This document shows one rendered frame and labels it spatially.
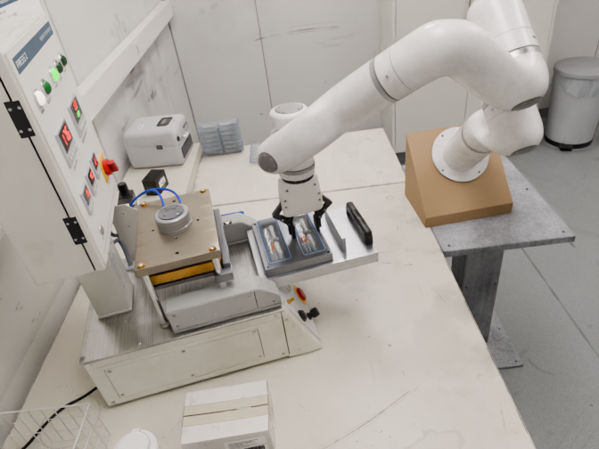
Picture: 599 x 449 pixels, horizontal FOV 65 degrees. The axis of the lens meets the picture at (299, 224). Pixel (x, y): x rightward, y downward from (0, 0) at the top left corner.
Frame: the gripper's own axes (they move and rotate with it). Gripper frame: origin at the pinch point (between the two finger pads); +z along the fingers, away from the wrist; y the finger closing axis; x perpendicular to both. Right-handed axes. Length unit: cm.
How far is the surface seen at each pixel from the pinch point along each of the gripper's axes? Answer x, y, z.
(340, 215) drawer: -7.7, -11.9, 4.6
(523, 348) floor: -14, -90, 102
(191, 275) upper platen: 10.0, 28.9, -1.9
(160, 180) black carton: -76, 40, 17
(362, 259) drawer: 10.9, -11.1, 5.7
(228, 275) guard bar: 13.5, 20.8, -2.1
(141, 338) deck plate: 14.3, 43.2, 8.6
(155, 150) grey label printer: -97, 41, 13
